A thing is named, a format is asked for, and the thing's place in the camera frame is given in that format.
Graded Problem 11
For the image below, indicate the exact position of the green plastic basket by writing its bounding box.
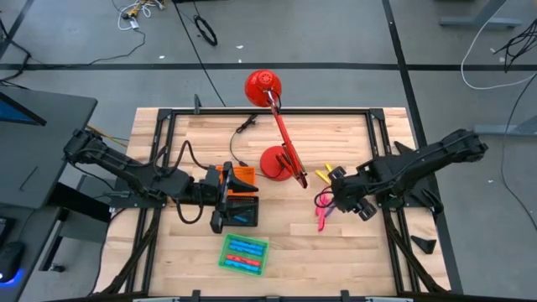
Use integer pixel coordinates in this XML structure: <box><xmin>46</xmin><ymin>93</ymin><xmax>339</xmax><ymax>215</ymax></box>
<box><xmin>217</xmin><ymin>232</ymin><xmax>271</xmax><ymax>278</ymax></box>

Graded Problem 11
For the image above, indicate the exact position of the white cable bundle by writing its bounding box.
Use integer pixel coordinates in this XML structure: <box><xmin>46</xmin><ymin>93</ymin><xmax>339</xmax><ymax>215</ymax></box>
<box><xmin>111</xmin><ymin>0</ymin><xmax>165</xmax><ymax>32</ymax></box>

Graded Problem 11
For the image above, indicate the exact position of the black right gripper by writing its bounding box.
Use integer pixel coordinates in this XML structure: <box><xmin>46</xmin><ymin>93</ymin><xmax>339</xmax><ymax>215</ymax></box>
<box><xmin>329</xmin><ymin>165</ymin><xmax>378</xmax><ymax>222</ymax></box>

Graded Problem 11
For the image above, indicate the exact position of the orange plastic basket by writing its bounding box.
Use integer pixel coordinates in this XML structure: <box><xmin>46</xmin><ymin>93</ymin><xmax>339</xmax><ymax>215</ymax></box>
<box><xmin>214</xmin><ymin>165</ymin><xmax>258</xmax><ymax>197</ymax></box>

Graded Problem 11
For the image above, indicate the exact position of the black cable bundle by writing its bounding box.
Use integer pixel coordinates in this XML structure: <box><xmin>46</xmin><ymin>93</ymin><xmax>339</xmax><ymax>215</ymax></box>
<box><xmin>493</xmin><ymin>18</ymin><xmax>537</xmax><ymax>73</ymax></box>

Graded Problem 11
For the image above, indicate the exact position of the computer monitor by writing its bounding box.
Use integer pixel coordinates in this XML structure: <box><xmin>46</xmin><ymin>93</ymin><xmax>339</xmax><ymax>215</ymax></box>
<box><xmin>0</xmin><ymin>91</ymin><xmax>47</xmax><ymax>127</ymax></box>

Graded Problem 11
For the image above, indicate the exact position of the yellow cable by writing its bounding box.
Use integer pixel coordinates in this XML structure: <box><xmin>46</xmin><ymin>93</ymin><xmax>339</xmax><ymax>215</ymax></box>
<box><xmin>86</xmin><ymin>123</ymin><xmax>129</xmax><ymax>148</ymax></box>

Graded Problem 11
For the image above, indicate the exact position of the black lamp power cable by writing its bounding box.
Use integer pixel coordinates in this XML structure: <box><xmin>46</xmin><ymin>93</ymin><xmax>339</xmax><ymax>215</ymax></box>
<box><xmin>229</xmin><ymin>113</ymin><xmax>269</xmax><ymax>180</ymax></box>

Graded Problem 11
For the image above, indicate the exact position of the black office desk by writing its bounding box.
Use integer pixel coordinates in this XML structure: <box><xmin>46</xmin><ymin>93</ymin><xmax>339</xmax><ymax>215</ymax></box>
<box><xmin>0</xmin><ymin>86</ymin><xmax>112</xmax><ymax>302</ymax></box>

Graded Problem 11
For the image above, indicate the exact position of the red desk lamp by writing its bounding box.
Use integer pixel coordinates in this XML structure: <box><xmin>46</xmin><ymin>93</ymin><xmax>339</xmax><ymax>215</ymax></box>
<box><xmin>244</xmin><ymin>69</ymin><xmax>310</xmax><ymax>190</ymax></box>

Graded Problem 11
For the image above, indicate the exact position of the white floor cable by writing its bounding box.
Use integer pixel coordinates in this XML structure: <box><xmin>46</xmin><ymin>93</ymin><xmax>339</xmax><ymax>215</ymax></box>
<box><xmin>460</xmin><ymin>8</ymin><xmax>537</xmax><ymax>91</ymax></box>

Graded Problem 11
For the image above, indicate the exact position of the black computer mouse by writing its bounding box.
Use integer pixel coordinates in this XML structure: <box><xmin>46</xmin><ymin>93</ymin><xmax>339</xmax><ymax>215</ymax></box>
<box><xmin>0</xmin><ymin>241</ymin><xmax>25</xmax><ymax>284</ymax></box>

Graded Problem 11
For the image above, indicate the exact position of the black plastic basket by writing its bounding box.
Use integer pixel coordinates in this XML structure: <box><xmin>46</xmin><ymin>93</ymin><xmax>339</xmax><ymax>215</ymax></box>
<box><xmin>214</xmin><ymin>195</ymin><xmax>260</xmax><ymax>228</ymax></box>

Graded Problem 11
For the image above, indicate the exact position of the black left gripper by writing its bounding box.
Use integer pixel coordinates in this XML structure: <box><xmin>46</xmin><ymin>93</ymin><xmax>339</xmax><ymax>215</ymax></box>
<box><xmin>196</xmin><ymin>161</ymin><xmax>260</xmax><ymax>235</ymax></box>

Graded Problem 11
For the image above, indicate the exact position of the black cable coil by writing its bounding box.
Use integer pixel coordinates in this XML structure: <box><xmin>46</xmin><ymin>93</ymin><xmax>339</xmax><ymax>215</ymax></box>
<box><xmin>193</xmin><ymin>14</ymin><xmax>219</xmax><ymax>47</ymax></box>

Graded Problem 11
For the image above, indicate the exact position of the black aluminium table frame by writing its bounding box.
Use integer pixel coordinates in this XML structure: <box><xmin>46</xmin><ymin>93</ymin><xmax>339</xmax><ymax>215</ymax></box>
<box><xmin>94</xmin><ymin>107</ymin><xmax>452</xmax><ymax>302</ymax></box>

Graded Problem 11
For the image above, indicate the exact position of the red highlighter marker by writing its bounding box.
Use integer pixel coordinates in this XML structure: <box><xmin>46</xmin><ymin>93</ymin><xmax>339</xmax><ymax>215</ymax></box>
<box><xmin>226</xmin><ymin>253</ymin><xmax>263</xmax><ymax>268</ymax></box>

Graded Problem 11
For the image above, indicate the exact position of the grey desk foot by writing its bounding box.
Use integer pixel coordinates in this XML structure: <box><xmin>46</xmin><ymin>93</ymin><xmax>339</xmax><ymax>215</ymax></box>
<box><xmin>473</xmin><ymin>113</ymin><xmax>537</xmax><ymax>138</ymax></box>
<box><xmin>438</xmin><ymin>0</ymin><xmax>524</xmax><ymax>30</ymax></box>

